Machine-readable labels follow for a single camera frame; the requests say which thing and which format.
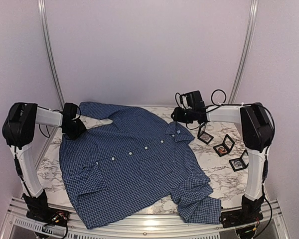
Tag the black frame stand far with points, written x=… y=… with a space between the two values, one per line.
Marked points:
x=201 y=132

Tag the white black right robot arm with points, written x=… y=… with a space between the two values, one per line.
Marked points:
x=258 y=131

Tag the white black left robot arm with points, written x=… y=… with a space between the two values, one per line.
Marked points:
x=18 y=131

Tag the brown round brooch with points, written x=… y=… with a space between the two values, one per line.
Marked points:
x=205 y=137

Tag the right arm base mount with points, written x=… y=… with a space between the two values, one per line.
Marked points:
x=250 y=212

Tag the orange rimmed round brooch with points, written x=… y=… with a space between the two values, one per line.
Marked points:
x=222 y=150

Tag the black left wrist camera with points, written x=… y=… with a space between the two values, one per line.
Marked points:
x=71 y=111

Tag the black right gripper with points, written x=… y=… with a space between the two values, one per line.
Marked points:
x=176 y=116

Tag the black frame stand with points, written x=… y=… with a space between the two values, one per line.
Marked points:
x=227 y=143
x=201 y=132
x=241 y=159

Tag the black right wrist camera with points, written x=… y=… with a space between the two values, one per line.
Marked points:
x=192 y=100

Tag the blue checked shirt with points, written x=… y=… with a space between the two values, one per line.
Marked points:
x=115 y=170

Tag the aluminium front rail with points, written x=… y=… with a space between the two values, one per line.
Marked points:
x=138 y=226

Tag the black frame stand middle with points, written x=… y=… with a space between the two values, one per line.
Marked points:
x=227 y=143

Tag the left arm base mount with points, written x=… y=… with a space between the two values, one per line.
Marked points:
x=39 y=210

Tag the black frame stand near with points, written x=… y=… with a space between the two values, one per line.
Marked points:
x=241 y=159

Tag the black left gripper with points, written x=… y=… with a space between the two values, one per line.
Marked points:
x=74 y=130

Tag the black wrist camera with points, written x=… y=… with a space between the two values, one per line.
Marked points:
x=71 y=111
x=192 y=100

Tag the white blue round brooch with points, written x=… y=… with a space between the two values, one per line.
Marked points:
x=238 y=164

